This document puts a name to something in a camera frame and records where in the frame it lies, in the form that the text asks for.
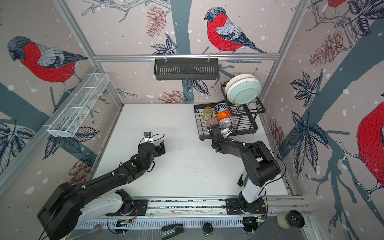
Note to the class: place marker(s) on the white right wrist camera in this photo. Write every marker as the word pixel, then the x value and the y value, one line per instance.
pixel 226 131

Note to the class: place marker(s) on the black wire dish rack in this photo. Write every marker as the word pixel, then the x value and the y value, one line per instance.
pixel 241 119

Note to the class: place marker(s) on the mint green plate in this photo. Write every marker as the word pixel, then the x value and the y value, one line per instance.
pixel 244 91

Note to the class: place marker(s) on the yellow plastic cup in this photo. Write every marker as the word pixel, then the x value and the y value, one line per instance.
pixel 207 113

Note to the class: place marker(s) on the white mesh wall basket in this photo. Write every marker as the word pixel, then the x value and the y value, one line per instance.
pixel 81 102

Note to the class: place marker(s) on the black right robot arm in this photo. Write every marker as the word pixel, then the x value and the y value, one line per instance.
pixel 260 166

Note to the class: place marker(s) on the white striped bowl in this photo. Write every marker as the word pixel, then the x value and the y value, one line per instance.
pixel 226 123

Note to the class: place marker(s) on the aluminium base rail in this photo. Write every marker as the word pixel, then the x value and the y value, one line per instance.
pixel 155 213

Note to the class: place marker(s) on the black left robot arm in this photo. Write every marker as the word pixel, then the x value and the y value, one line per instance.
pixel 70 205

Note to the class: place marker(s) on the orange bowl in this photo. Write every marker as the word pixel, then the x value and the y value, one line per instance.
pixel 223 114

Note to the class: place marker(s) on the pink plastic cup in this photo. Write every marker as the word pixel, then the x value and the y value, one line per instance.
pixel 210 122

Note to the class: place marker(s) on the horizontal aluminium crossbar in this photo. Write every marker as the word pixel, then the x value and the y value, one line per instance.
pixel 220 57

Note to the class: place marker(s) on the black round cap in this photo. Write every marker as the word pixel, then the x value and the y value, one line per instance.
pixel 207 229

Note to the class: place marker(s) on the cream white plate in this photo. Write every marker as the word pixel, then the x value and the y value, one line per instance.
pixel 236 79

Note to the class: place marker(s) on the black stapler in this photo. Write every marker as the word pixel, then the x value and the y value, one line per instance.
pixel 171 231

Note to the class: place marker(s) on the black hanging wall basket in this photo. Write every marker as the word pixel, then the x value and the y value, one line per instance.
pixel 186 69

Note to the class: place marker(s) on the blue zigzag patterned bowl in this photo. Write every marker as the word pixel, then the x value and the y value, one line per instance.
pixel 221 107

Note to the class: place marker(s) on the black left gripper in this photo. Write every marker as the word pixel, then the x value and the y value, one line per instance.
pixel 159 152

